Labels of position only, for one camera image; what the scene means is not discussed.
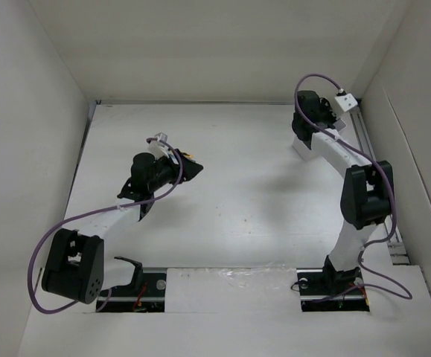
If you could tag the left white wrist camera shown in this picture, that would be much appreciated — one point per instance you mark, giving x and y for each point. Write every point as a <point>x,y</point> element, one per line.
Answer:
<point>157,145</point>

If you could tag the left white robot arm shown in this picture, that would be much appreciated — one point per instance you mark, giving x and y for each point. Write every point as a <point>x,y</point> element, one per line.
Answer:
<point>75,268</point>

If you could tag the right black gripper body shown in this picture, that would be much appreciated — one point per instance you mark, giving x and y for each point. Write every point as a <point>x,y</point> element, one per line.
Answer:
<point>327,113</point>

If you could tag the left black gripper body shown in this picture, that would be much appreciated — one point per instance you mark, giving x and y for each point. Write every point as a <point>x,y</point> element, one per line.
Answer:
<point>174,172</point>

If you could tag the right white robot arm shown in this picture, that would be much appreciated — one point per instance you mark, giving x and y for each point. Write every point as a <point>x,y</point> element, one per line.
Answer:
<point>364,201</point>

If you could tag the white three-compartment container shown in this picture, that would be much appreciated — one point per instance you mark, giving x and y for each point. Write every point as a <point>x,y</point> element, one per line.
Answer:
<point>323,144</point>

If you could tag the aluminium side rail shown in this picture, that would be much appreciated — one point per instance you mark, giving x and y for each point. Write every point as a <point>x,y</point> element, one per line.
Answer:
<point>394,246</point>

